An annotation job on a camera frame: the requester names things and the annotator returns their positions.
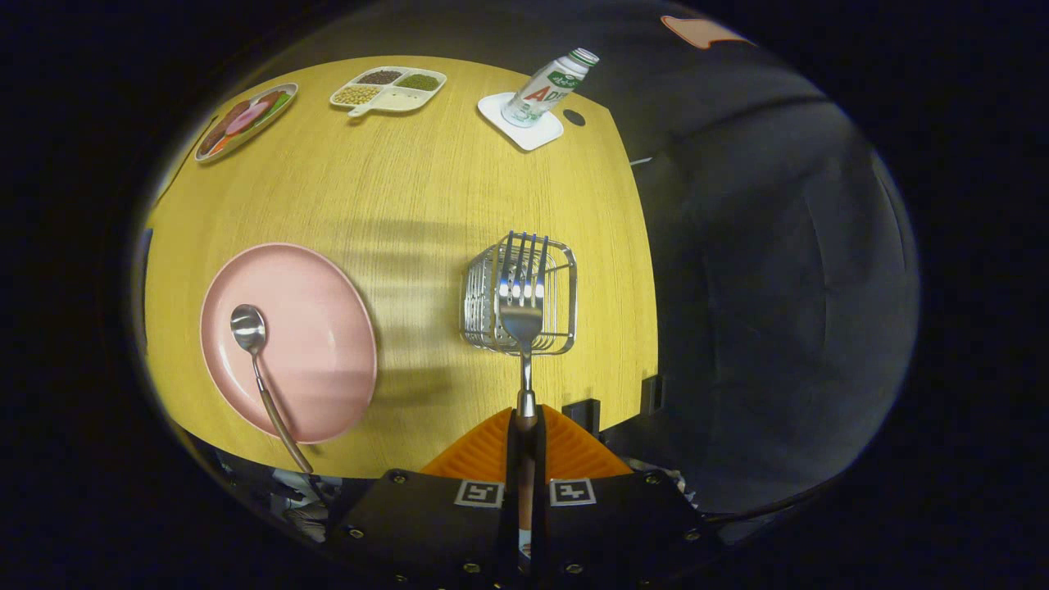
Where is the white drink bottle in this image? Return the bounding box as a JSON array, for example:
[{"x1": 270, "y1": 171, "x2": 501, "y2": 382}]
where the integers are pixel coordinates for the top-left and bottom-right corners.
[{"x1": 502, "y1": 48, "x2": 600, "y2": 129}]

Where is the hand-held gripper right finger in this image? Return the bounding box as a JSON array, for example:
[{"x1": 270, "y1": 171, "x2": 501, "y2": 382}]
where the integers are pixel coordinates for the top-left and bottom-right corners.
[{"x1": 533, "y1": 406, "x2": 714, "y2": 590}]

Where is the pink plate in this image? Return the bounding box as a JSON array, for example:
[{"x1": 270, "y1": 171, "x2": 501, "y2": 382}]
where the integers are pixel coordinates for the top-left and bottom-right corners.
[{"x1": 199, "y1": 243, "x2": 379, "y2": 445}]

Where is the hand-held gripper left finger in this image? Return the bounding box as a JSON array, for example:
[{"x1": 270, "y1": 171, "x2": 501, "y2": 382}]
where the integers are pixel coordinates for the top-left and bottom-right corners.
[{"x1": 328, "y1": 407, "x2": 525, "y2": 590}]

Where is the pink ham slice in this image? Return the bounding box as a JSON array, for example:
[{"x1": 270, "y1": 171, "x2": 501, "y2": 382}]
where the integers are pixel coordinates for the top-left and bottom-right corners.
[{"x1": 225, "y1": 102, "x2": 271, "y2": 137}]

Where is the spoon with wooden handle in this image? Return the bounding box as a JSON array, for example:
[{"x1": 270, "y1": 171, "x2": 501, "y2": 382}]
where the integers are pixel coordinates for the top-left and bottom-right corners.
[{"x1": 229, "y1": 304, "x2": 315, "y2": 475}]

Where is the white square coaster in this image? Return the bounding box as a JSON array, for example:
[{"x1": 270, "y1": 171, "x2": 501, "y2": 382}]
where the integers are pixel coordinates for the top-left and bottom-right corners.
[{"x1": 477, "y1": 92, "x2": 565, "y2": 152}]

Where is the metal wire cutlery basket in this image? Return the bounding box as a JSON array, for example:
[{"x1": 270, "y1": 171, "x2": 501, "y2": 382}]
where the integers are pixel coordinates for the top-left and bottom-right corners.
[{"x1": 459, "y1": 238, "x2": 579, "y2": 357}]

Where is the fork with wooden handle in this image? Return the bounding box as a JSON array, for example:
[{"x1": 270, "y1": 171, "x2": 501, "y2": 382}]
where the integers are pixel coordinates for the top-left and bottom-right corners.
[{"x1": 496, "y1": 230, "x2": 552, "y2": 562}]

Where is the white divided bean dish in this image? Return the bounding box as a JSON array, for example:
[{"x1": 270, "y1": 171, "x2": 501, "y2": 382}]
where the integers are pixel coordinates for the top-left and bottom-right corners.
[{"x1": 329, "y1": 66, "x2": 448, "y2": 118}]

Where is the brown sausage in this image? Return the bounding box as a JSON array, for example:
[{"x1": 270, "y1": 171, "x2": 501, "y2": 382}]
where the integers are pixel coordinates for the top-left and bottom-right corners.
[{"x1": 215, "y1": 100, "x2": 257, "y2": 132}]

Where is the grey food plate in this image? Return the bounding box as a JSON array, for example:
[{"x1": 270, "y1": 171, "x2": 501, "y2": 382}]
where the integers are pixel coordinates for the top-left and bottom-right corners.
[{"x1": 194, "y1": 83, "x2": 299, "y2": 163}]

